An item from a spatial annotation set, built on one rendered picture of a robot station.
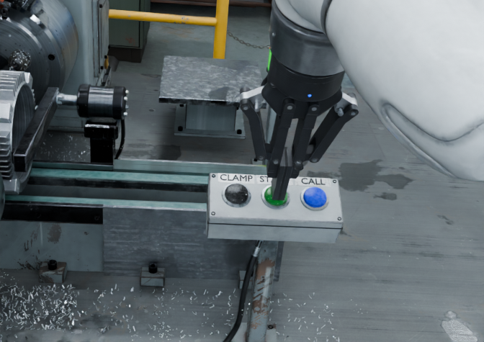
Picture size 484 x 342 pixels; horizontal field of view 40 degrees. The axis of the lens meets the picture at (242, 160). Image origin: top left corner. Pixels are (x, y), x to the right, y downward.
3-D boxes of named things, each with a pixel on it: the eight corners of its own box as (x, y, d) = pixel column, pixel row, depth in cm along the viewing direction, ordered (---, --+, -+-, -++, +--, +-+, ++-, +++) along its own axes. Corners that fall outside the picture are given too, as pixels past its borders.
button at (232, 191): (223, 209, 83) (225, 201, 82) (223, 189, 85) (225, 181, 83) (247, 210, 83) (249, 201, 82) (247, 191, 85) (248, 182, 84)
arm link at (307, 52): (270, -33, 62) (263, 17, 67) (275, 32, 57) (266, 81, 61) (365, -26, 63) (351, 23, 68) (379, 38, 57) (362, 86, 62)
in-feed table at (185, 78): (157, 144, 150) (158, 96, 145) (163, 97, 174) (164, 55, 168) (261, 150, 153) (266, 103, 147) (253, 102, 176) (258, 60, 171)
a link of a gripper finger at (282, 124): (298, 104, 68) (284, 103, 67) (280, 171, 76) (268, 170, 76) (296, 76, 70) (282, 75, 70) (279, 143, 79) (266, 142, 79)
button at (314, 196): (302, 212, 84) (305, 204, 82) (300, 193, 86) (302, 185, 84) (325, 213, 84) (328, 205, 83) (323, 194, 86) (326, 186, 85)
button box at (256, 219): (205, 239, 85) (207, 216, 81) (206, 194, 89) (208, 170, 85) (336, 244, 86) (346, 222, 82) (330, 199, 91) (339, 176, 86)
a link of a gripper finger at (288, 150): (284, 146, 78) (291, 146, 78) (276, 181, 84) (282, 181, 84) (286, 166, 76) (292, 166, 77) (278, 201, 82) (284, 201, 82)
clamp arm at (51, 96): (45, 101, 118) (9, 172, 96) (44, 86, 117) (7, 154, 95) (65, 102, 119) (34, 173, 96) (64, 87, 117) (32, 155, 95)
